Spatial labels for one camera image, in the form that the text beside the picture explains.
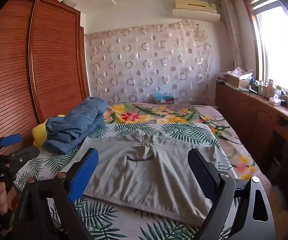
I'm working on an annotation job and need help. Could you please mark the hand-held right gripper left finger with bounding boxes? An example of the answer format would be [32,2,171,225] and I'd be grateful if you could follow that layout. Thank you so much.
[13,148,99,240]

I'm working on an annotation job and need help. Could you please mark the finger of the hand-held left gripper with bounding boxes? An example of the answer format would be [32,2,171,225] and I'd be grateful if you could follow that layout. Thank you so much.
[0,133,23,148]
[0,145,40,164]

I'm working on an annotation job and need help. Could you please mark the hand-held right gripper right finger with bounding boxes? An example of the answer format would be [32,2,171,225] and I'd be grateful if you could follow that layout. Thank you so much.
[187,148,276,240]

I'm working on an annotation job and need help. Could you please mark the grey pants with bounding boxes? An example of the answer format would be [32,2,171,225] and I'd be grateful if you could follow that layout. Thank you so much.
[70,130,218,227]

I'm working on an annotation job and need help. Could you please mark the yellow cloth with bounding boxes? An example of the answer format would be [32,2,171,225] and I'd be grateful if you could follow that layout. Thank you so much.
[32,114,66,148]

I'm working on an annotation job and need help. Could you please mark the blue jeans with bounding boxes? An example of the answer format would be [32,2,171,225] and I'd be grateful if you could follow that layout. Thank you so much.
[42,96,108,154]

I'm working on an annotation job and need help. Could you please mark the leaf print bed mat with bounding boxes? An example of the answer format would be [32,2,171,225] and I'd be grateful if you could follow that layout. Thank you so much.
[13,123,239,240]

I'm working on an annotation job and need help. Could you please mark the floral blanket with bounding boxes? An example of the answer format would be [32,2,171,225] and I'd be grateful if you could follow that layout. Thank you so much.
[101,102,262,180]

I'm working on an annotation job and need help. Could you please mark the long wooden cabinet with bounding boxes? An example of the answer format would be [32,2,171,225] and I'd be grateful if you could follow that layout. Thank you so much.
[215,80,288,188]

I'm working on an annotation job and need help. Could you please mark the wooden slatted wardrobe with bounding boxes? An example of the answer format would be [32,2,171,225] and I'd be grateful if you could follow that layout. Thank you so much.
[0,0,90,155]

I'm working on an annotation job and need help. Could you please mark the blue box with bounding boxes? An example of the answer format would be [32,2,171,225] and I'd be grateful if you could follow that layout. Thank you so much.
[154,91,175,105]

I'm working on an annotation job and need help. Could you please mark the cardboard box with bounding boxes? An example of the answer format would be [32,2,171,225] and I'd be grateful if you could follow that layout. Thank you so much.
[226,74,251,89]

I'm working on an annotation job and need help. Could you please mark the cream bottle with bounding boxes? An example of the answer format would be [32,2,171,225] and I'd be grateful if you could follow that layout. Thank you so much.
[266,79,276,98]

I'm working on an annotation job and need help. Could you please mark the white curtain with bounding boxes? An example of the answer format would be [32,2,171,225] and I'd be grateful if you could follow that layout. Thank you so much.
[220,0,246,70]

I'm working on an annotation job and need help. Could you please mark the window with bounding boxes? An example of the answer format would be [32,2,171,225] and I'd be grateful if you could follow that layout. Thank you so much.
[243,0,288,95]

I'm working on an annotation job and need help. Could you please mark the circle pattern wall cloth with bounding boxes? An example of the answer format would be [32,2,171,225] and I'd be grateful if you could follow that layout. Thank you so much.
[85,20,213,105]

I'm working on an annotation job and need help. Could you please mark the wall air conditioner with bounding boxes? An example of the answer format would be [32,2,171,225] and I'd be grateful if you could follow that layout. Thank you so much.
[172,0,221,22]

